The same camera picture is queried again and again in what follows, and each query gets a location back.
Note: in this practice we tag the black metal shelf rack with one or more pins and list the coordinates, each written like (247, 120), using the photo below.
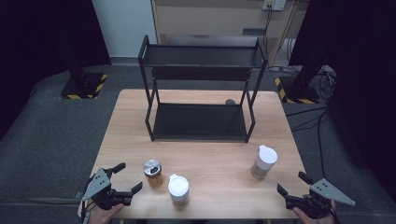
(199, 121)

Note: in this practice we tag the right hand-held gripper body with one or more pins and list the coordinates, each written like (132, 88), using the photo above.
(314, 203)

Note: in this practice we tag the silver lid orange spice jar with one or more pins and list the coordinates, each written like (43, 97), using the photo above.
(152, 170)

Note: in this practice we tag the white power strip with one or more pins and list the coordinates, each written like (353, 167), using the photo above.
(274, 4)

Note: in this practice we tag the white lid brown spice jar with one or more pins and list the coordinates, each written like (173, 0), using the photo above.
(178, 188)

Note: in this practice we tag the person's right hand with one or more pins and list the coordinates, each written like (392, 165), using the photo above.
(320, 221)

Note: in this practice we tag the small grey round disc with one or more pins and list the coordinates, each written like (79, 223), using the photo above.
(230, 101)

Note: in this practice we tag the grey tape piece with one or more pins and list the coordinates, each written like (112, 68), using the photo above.
(78, 195)

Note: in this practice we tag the beige wooden cabinet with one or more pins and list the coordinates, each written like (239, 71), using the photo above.
(211, 18)

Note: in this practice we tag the person's left hand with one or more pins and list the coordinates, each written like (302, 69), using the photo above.
(99, 216)

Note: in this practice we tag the dark curtain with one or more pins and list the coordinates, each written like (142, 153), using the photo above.
(40, 46)
(364, 77)

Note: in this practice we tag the black stand with striped base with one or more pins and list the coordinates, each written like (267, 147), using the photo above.
(299, 90)
(82, 85)

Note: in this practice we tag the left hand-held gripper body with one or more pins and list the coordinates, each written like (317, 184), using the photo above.
(104, 194)

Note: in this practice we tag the white lid pale spice jar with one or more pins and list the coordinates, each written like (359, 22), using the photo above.
(265, 160)

